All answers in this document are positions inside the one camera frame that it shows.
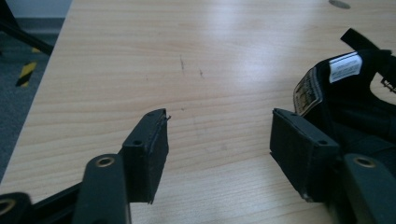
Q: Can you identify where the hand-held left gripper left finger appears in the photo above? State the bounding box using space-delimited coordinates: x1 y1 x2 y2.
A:
72 107 170 224

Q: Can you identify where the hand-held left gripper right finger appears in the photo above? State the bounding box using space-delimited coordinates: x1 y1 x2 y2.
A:
269 107 396 224

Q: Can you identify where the black cap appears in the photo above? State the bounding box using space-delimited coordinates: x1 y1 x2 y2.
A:
292 27 396 175

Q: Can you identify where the yellow black floor tape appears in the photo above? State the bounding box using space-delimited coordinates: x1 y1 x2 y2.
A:
15 61 38 88

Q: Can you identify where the grey round table grommet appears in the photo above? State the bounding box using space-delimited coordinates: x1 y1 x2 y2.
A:
328 0 352 10

